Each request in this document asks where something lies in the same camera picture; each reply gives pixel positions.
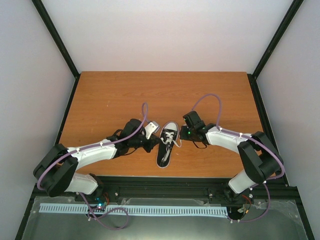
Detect white shoelace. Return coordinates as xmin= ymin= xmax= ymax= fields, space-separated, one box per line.
xmin=157 ymin=129 xmax=182 ymax=168

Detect black right frame post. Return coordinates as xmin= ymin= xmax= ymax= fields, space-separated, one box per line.
xmin=251 ymin=0 xmax=305 ymax=78

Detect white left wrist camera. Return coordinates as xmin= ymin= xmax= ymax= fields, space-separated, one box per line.
xmin=144 ymin=121 xmax=160 ymax=140

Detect black white canvas sneaker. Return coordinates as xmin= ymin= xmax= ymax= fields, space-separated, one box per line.
xmin=156 ymin=121 xmax=181 ymax=169

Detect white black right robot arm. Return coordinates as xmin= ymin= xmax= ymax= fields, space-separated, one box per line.
xmin=180 ymin=111 xmax=285 ymax=203

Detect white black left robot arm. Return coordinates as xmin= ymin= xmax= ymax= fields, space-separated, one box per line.
xmin=33 ymin=118 xmax=161 ymax=202

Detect black left frame post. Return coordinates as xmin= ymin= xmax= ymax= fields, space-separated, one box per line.
xmin=31 ymin=0 xmax=82 ymax=79

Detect black frame post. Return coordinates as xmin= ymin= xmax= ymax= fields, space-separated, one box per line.
xmin=31 ymin=0 xmax=82 ymax=79
xmin=251 ymin=0 xmax=305 ymax=78

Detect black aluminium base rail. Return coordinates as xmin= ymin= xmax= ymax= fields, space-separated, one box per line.
xmin=31 ymin=174 xmax=300 ymax=208

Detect circuit board with green led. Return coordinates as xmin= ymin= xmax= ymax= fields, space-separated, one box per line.
xmin=89 ymin=192 xmax=110 ymax=213

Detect light blue slotted cable duct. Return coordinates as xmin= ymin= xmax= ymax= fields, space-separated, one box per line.
xmin=38 ymin=203 xmax=228 ymax=218

